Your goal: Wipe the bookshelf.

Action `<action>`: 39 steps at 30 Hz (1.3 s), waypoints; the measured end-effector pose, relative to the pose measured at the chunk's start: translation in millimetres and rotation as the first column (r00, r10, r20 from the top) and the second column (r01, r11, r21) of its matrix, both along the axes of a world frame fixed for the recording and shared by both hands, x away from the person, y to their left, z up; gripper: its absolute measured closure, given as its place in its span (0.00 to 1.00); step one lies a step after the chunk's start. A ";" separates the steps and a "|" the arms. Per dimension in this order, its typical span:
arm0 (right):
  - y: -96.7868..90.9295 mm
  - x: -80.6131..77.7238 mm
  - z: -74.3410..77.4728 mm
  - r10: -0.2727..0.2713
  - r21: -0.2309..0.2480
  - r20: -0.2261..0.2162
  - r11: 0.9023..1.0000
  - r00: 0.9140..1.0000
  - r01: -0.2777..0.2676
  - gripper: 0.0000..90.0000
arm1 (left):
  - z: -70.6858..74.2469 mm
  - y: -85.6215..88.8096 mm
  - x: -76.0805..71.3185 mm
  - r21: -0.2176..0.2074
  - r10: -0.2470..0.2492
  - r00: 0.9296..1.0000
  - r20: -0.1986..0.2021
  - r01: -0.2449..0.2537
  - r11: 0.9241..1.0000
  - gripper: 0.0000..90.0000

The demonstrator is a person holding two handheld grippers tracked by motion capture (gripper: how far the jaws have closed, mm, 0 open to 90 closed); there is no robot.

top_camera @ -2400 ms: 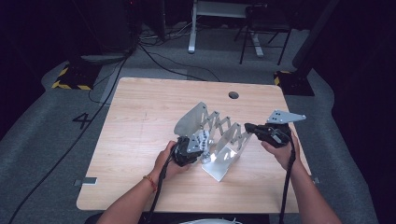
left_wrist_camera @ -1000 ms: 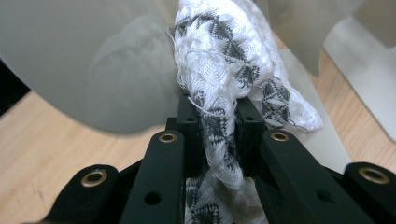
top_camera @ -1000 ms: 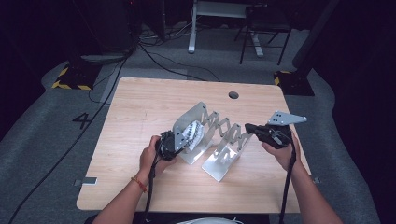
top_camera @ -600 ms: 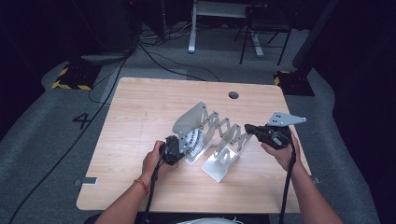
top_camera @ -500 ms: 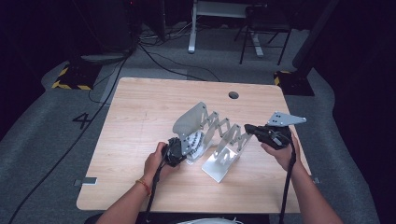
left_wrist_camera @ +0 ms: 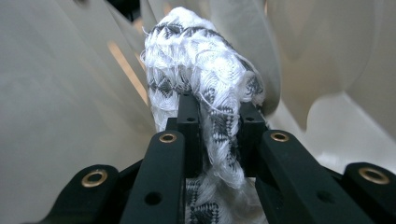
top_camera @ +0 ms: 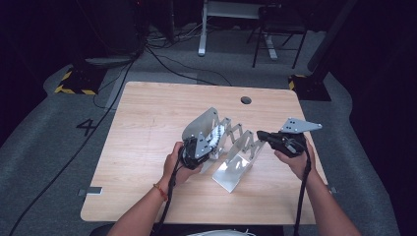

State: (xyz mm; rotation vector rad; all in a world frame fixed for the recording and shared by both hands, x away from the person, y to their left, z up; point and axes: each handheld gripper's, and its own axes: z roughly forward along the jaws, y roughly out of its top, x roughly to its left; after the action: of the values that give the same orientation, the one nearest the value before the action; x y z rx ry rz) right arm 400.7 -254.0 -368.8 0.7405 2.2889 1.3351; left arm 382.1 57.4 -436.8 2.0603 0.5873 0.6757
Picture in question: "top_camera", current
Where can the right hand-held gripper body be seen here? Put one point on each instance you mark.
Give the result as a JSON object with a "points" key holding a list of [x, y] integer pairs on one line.
{"points": [[300, 125]]}

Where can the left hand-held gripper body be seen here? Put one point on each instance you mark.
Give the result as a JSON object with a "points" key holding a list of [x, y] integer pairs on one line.
{"points": [[203, 147]]}

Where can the grey metal expandable rack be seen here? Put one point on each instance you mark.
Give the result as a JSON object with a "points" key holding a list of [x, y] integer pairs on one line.
{"points": [[200, 124]]}

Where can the person's left hand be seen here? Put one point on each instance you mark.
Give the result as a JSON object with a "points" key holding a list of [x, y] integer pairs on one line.
{"points": [[173, 170]]}

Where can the person's right hand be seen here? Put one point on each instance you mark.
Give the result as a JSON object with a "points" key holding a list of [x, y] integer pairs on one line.
{"points": [[300, 165]]}

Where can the black yellow striped floor base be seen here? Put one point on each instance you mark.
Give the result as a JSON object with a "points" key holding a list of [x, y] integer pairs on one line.
{"points": [[82, 82], [311, 90]]}

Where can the grey tape strip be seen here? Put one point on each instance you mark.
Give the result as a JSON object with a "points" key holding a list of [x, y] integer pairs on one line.
{"points": [[90, 191], [333, 189]]}

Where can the black folding chair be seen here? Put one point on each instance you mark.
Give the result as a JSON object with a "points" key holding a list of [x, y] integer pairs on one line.
{"points": [[282, 19]]}

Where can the dark cloth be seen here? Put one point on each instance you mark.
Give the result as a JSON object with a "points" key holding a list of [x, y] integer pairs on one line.
{"points": [[101, 231]]}

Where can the black equipment cabinet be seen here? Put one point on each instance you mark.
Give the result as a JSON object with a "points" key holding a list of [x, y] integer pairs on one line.
{"points": [[111, 26]]}

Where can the black slanted post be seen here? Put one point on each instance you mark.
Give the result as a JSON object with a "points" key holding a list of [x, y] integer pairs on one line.
{"points": [[331, 36]]}

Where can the grey flat base plate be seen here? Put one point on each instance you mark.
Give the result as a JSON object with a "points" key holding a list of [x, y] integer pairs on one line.
{"points": [[108, 62]]}

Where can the white desk frame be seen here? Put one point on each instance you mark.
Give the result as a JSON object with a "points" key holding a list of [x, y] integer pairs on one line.
{"points": [[229, 10]]}

